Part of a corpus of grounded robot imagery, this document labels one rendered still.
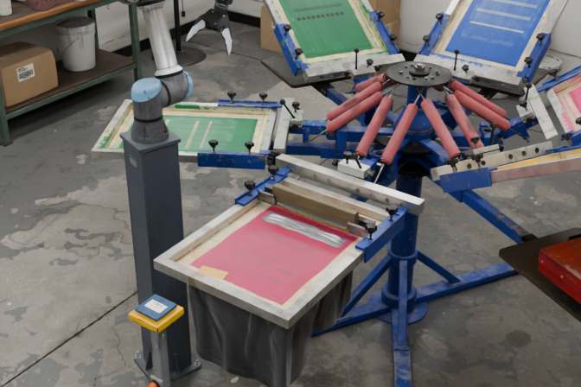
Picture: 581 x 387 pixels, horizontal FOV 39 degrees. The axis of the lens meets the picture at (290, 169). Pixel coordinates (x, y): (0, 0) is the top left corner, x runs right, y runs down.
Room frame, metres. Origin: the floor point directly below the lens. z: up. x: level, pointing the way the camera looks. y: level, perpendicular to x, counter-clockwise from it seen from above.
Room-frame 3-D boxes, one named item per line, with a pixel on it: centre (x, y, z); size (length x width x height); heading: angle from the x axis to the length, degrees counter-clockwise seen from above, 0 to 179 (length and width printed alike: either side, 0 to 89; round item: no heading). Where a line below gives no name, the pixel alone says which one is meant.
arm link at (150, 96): (2.96, 0.57, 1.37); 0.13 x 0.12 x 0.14; 139
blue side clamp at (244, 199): (2.90, 0.12, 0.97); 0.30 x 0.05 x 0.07; 146
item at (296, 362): (2.38, -0.12, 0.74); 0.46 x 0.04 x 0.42; 146
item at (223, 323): (2.30, 0.19, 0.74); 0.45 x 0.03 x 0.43; 56
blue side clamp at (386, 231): (2.59, -0.34, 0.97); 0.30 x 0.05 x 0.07; 146
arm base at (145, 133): (2.96, 0.57, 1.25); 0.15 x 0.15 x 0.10
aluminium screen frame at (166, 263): (2.54, 0.02, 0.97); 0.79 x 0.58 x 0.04; 146
